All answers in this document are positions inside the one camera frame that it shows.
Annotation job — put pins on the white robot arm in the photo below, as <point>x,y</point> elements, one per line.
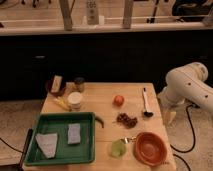
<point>185,83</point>

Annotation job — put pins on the bunch of dark grapes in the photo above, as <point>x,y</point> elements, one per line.
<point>126,120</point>

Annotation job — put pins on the right wooden post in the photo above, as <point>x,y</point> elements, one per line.
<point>127,17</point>

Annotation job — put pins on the green chili pepper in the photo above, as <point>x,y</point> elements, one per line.
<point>98,119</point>

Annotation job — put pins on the grey cloth piece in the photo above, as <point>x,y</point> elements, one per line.
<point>47,143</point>

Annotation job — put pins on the cream block in bowl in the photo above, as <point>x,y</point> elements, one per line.
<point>56,84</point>

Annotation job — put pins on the red apple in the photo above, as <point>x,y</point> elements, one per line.
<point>118,100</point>

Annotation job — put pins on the orange plastic bowl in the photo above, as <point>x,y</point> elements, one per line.
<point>150,149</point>

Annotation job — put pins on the green plastic tray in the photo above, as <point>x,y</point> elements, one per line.
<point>66,153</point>

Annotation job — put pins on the blue grey sponge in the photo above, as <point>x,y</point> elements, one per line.
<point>74,136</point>

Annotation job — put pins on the black ladle spoon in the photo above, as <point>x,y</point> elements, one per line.
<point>147,111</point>

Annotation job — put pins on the yellow banana toy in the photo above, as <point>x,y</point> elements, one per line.
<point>60,102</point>

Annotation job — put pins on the small metal clip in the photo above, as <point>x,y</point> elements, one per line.
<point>127,140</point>

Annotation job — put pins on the white paper cup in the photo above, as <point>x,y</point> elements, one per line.
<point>74,100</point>

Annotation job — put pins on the green plastic cup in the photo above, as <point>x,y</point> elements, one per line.
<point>118,149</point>

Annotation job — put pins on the glass spice jar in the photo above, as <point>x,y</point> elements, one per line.
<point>79,83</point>

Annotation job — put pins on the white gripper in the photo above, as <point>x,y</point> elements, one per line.
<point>169,99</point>

